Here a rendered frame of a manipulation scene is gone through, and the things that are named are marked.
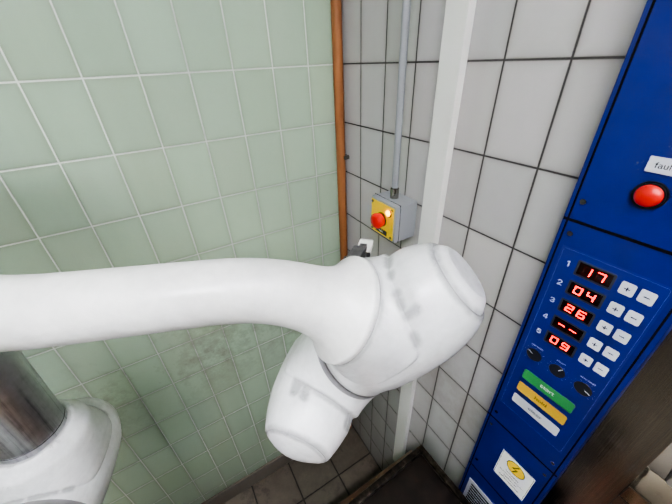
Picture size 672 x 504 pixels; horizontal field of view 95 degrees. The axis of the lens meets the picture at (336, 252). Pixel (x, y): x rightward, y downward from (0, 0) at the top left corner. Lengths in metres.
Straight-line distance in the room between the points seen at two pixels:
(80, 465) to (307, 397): 0.52
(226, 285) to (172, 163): 0.66
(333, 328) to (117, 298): 0.16
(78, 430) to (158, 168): 0.56
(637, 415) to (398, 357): 0.50
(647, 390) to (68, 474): 0.94
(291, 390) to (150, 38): 0.74
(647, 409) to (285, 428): 0.54
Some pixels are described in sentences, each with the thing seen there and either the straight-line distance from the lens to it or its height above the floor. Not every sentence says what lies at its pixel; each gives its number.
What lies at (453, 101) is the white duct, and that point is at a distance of 0.67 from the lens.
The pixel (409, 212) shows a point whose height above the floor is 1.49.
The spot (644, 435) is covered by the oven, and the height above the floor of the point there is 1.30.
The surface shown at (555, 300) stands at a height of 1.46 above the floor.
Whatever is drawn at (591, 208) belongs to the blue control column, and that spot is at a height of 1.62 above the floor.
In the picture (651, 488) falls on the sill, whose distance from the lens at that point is 0.84.
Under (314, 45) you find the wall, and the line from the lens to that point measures 0.97.
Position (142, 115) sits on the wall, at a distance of 0.86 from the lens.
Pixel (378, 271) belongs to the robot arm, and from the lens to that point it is 0.27.
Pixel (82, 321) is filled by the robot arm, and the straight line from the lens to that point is 0.30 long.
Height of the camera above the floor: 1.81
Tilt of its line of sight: 32 degrees down
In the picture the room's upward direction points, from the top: 3 degrees counter-clockwise
